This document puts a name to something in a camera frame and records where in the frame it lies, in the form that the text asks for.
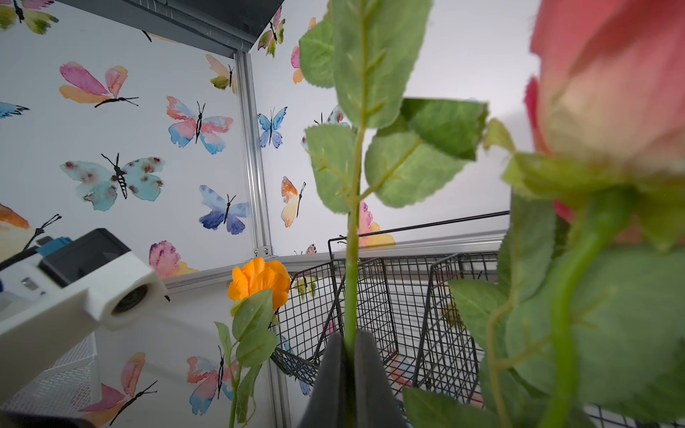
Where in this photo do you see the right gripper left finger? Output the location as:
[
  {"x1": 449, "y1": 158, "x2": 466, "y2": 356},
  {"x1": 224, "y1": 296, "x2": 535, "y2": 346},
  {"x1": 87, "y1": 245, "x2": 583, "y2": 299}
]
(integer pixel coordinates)
[{"x1": 299, "y1": 333, "x2": 348, "y2": 428}]

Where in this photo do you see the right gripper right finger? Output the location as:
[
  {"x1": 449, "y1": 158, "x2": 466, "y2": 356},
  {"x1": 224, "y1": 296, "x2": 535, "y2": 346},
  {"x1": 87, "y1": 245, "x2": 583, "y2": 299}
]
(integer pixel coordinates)
[{"x1": 354, "y1": 330, "x2": 407, "y2": 428}]

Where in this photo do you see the black wire wall basket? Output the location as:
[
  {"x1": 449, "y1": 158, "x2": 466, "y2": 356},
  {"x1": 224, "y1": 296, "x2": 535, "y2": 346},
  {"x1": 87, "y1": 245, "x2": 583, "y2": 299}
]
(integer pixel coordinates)
[{"x1": 273, "y1": 194, "x2": 684, "y2": 427}]

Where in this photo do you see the white mesh wall basket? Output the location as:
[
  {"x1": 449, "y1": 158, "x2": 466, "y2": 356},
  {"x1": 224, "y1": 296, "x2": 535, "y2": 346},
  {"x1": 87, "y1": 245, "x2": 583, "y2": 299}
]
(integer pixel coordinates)
[{"x1": 1, "y1": 333, "x2": 102, "y2": 417}]

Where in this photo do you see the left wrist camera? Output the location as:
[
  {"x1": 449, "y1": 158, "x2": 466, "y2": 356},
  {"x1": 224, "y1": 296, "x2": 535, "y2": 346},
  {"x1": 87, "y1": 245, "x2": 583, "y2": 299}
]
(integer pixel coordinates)
[{"x1": 1, "y1": 228, "x2": 168, "y2": 401}]

